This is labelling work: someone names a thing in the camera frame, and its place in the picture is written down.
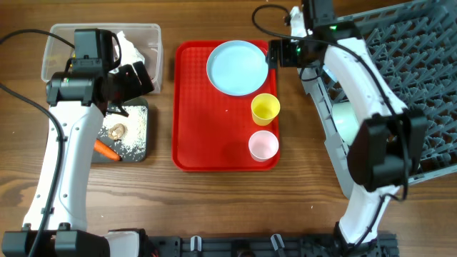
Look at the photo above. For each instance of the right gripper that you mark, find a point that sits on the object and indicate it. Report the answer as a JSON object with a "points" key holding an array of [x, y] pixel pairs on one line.
{"points": [[284, 46]]}

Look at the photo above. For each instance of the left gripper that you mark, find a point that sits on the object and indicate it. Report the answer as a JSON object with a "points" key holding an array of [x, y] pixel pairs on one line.
{"points": [[134, 89]]}

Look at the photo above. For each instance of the white napkin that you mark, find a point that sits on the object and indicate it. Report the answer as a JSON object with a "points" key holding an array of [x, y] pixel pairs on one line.
{"points": [[130, 54]]}

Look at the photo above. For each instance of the light blue rice bowl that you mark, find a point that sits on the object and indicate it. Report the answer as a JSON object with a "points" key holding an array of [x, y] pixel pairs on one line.
{"points": [[329, 74]]}

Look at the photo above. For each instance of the brown food lump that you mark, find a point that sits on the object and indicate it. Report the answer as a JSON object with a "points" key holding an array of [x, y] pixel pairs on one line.
{"points": [[116, 132]]}

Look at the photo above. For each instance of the light blue plate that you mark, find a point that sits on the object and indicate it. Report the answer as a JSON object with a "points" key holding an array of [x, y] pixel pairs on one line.
{"points": [[237, 68]]}

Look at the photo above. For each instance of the yellow cup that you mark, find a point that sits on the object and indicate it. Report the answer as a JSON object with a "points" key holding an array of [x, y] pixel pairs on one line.
{"points": [[264, 108]]}

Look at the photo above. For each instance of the orange carrot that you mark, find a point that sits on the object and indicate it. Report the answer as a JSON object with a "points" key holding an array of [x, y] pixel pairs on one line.
{"points": [[106, 151]]}

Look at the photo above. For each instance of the green bowl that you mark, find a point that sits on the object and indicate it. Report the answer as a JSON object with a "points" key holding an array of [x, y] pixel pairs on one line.
{"points": [[345, 121]]}

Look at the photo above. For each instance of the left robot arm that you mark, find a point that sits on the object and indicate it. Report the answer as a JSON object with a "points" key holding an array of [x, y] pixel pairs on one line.
{"points": [[77, 102]]}

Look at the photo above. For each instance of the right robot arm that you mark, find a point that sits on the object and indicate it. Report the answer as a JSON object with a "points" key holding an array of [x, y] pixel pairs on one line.
{"points": [[387, 146]]}

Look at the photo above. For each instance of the grey dishwasher rack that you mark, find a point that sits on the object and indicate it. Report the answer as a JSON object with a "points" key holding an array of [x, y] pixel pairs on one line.
{"points": [[414, 47]]}

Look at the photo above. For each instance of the clear plastic bin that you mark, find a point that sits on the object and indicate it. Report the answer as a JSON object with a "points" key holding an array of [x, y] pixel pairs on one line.
{"points": [[146, 39]]}

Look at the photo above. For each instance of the black tray bin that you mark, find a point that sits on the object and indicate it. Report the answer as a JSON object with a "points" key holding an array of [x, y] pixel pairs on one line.
{"points": [[135, 135]]}

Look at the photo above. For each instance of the spilled rice pile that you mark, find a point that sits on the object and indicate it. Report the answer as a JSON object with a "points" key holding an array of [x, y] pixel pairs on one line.
{"points": [[134, 132]]}

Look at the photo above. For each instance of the red serving tray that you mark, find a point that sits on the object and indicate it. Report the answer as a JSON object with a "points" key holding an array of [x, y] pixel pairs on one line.
{"points": [[211, 129]]}

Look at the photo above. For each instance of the pink cup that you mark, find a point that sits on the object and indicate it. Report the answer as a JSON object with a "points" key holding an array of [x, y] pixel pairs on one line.
{"points": [[263, 145]]}

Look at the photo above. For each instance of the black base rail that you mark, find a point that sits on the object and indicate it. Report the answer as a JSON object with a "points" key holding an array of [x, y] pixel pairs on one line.
{"points": [[272, 246]]}

